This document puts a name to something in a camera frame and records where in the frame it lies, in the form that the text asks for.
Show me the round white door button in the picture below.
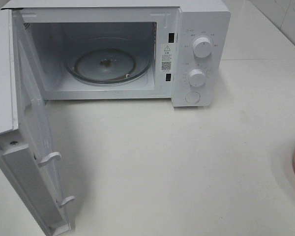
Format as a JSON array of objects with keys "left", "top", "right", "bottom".
[{"left": 185, "top": 91, "right": 201, "bottom": 104}]

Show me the white dial knob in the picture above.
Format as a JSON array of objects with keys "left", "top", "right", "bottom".
[
  {"left": 192, "top": 35, "right": 213, "bottom": 59},
  {"left": 188, "top": 69, "right": 207, "bottom": 87}
]

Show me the white microwave door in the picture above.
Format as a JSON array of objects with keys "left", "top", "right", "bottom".
[{"left": 0, "top": 9, "right": 75, "bottom": 236}]

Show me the white warning label sticker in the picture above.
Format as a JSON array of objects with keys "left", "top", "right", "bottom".
[{"left": 160, "top": 44, "right": 174, "bottom": 72}]

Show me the white microwave oven body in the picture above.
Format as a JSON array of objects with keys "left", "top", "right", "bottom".
[{"left": 0, "top": 0, "right": 231, "bottom": 107}]

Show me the glass microwave turntable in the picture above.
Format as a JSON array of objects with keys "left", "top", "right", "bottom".
[{"left": 65, "top": 36, "right": 154, "bottom": 86}]

